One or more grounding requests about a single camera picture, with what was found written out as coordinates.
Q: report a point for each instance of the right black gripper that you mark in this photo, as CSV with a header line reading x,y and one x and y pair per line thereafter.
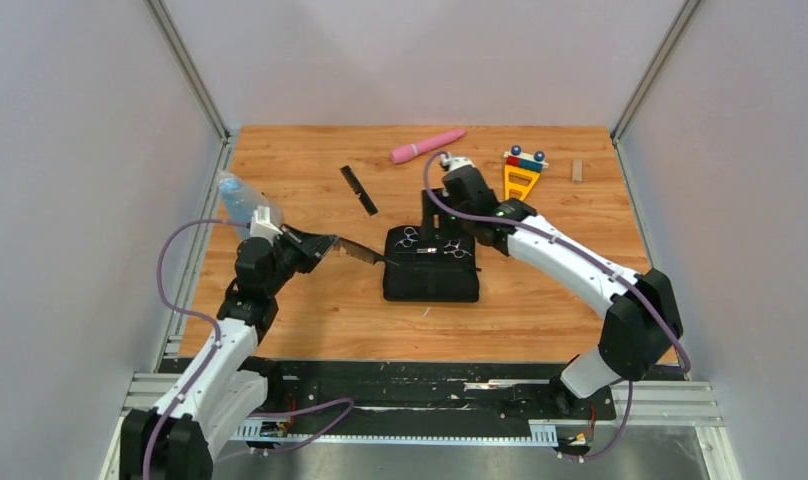
x,y
444,198

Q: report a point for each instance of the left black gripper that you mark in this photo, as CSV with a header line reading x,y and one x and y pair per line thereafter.
x,y
311,247

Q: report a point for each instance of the silver thinning scissors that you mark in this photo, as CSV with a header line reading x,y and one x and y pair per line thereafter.
x,y
452,248

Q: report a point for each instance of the black zip tool case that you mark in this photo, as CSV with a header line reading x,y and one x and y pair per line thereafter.
x,y
429,278

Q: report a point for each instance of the black barber comb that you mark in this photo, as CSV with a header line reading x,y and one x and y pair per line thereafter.
x,y
359,190

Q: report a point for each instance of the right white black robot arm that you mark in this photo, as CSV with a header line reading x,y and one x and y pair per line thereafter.
x,y
641,320

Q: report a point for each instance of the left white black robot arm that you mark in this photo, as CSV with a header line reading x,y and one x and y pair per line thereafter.
x,y
182,434

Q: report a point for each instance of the colourful toy block bar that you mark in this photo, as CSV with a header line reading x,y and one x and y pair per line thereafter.
x,y
516,156

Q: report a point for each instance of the pink cylindrical wand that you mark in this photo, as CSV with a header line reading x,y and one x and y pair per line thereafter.
x,y
407,152

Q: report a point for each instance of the small wooden block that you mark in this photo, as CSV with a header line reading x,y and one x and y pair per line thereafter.
x,y
577,171

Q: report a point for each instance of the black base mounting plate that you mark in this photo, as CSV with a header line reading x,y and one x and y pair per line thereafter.
x,y
432,399

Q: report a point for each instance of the yellow triangular toy frame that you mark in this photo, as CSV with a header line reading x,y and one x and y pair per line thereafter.
x,y
518,182

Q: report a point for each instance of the left aluminium corner post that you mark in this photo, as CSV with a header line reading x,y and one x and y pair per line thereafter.
x,y
182,56

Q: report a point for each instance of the aluminium corner post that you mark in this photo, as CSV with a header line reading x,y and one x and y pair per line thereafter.
x,y
182,56
658,62

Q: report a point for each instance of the right aluminium corner post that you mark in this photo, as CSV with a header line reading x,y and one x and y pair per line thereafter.
x,y
658,62

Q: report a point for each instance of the aluminium front rail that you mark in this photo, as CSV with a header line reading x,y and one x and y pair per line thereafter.
x,y
666,428

